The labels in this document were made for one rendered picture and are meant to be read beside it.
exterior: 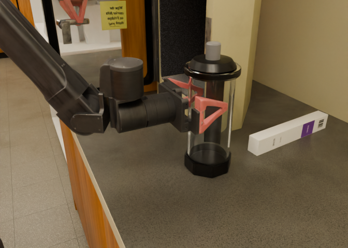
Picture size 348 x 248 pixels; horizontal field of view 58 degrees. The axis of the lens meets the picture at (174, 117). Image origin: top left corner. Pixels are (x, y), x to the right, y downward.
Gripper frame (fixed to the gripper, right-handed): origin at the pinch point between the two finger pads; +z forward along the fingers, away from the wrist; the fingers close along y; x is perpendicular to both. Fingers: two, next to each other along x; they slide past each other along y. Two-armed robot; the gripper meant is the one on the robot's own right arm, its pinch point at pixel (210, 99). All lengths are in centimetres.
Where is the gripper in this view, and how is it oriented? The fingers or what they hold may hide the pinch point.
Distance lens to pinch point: 63.8
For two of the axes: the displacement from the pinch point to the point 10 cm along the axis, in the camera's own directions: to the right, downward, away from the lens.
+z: 9.0, -1.9, 4.0
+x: 0.0, 9.0, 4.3
